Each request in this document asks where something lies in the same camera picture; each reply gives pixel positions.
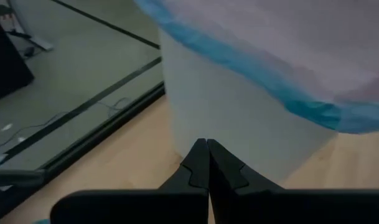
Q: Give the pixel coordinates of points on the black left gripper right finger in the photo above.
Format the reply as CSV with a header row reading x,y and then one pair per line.
x,y
226,180

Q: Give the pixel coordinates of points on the white paper scrap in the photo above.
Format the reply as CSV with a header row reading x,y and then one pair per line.
x,y
7,127

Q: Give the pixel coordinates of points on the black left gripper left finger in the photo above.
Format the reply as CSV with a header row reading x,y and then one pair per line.
x,y
192,180

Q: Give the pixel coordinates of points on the grey metal stand foot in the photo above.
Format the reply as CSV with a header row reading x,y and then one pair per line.
x,y
36,43

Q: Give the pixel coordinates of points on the black box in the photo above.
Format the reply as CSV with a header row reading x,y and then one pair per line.
x,y
5,62

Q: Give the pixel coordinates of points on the white plastic trash bin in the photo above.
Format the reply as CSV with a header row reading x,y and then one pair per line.
x,y
223,109

